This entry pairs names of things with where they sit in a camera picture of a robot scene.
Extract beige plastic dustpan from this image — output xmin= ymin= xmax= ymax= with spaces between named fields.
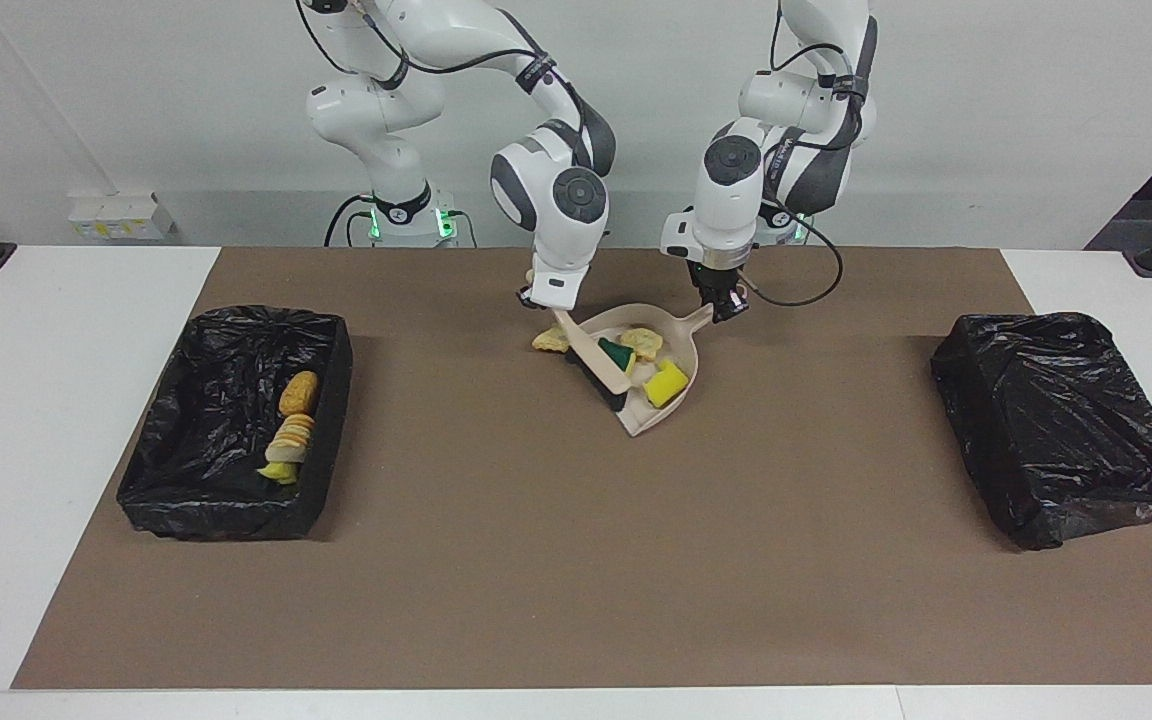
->
xmin=576 ymin=303 xmax=715 ymax=438

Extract beige hand brush black bristles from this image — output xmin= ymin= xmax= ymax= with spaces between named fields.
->
xmin=524 ymin=268 xmax=637 ymax=413

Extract orange brown sponge lump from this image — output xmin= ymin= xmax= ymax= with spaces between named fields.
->
xmin=278 ymin=370 xmax=321 ymax=417

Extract black bag lined bin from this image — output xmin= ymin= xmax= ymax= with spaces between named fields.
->
xmin=930 ymin=312 xmax=1152 ymax=551
xmin=116 ymin=305 xmax=354 ymax=542

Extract brown table mat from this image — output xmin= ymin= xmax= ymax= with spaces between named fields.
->
xmin=11 ymin=246 xmax=1152 ymax=691

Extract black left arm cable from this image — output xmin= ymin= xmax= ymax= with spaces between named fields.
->
xmin=744 ymin=0 xmax=877 ymax=309

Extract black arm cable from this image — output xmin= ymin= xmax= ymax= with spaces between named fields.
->
xmin=294 ymin=0 xmax=597 ymax=141
xmin=744 ymin=0 xmax=877 ymax=309

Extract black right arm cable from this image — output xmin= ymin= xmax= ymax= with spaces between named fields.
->
xmin=294 ymin=0 xmax=597 ymax=141

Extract white wall socket box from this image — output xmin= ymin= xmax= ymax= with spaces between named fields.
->
xmin=68 ymin=193 xmax=177 ymax=241

